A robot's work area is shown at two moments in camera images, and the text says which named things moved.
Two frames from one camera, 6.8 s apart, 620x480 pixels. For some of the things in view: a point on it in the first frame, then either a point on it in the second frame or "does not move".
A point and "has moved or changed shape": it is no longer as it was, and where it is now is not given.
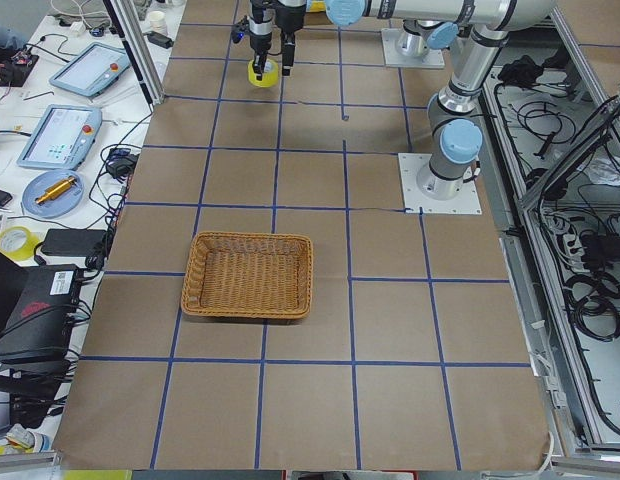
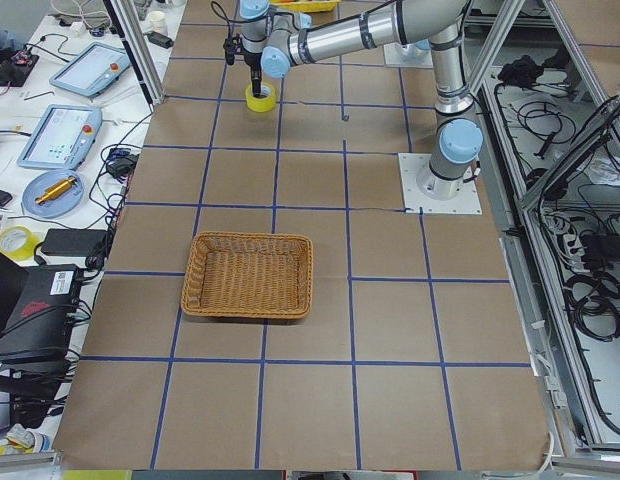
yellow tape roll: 269,76 has moved or changed shape
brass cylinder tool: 57,189 does not move
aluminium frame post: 137,48 does not move
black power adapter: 74,242 does not move
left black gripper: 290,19 -> 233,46
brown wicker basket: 256,276 does not move
